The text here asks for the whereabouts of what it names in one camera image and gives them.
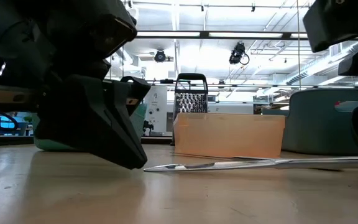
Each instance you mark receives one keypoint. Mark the black round ceiling camera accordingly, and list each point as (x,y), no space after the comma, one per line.
(159,56)

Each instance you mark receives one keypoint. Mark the black overhead frame bar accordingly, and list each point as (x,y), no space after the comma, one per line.
(204,34)

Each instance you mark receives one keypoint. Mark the black horizontal rail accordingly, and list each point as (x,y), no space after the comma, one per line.
(244,86)

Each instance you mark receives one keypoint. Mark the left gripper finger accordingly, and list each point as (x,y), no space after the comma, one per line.
(135,90)
(89,124)

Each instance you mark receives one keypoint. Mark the white cabinet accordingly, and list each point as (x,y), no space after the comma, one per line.
(155,102)

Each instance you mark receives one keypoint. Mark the thin vertical pole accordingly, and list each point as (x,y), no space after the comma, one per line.
(298,62)

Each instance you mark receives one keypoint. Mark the teal flat tray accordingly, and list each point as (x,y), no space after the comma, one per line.
(275,112)

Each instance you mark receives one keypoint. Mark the translucent orange plastic container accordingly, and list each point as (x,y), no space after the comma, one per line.
(228,137)

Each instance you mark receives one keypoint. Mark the teal plastic bin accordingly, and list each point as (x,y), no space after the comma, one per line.
(312,130)
(140,121)

